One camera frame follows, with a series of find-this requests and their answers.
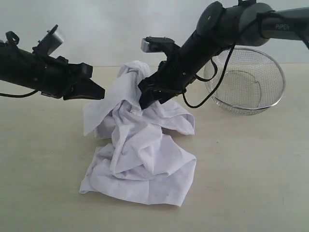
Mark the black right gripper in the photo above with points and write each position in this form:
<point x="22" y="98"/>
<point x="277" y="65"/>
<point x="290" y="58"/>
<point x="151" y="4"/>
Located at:
<point x="169" y="81"/>

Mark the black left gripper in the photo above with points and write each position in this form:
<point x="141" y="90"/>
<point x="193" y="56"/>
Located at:
<point x="70" y="82"/>

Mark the white t-shirt with red logo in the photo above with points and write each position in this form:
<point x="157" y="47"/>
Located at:
<point x="141" y="164"/>

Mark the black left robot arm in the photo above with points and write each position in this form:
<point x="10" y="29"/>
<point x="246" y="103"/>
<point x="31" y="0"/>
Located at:
<point x="23" y="68"/>

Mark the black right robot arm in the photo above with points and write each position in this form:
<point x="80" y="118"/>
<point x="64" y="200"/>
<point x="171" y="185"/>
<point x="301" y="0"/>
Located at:
<point x="249" y="23"/>

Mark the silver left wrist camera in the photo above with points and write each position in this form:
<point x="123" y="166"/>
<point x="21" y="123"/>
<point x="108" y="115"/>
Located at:
<point x="51" y="41"/>

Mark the round metal wire mesh basket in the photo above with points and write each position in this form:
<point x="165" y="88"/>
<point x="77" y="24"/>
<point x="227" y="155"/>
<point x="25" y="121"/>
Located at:
<point x="252" y="81"/>

